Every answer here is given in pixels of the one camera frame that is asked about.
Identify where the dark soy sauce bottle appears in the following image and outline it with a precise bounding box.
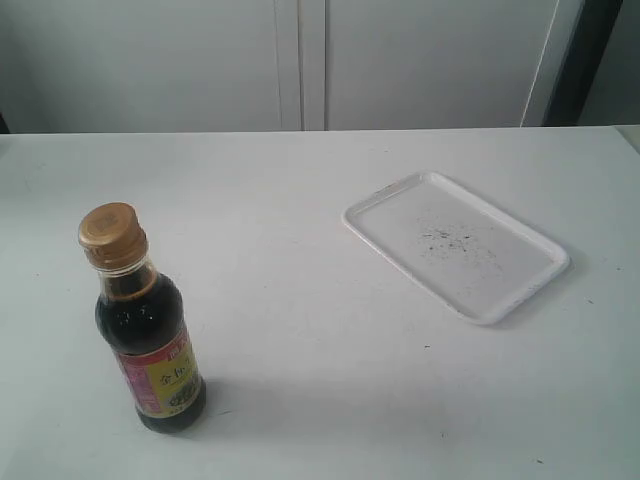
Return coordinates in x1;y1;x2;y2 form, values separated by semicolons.
78;202;206;434

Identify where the dark vertical post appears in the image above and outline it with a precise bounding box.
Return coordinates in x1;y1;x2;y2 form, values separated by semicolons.
543;0;623;127

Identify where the white rectangular plastic tray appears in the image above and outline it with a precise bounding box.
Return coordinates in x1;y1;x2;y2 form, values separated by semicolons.
343;172;570;326

